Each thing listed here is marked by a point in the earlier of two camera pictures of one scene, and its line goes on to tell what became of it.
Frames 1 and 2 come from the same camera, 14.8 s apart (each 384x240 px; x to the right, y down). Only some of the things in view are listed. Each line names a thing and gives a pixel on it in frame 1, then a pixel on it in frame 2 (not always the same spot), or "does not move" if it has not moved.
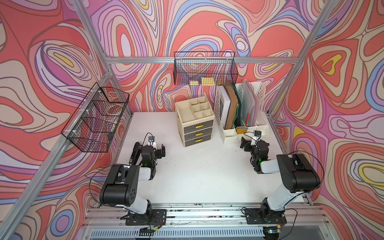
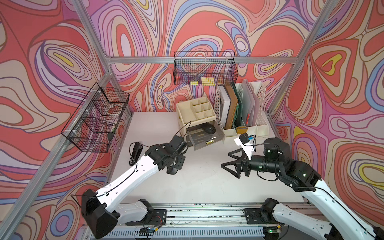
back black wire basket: (193, 66) does not move
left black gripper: (159, 153) -> (181, 160)
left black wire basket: (92, 128) does not move
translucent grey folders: (250, 101) does not move
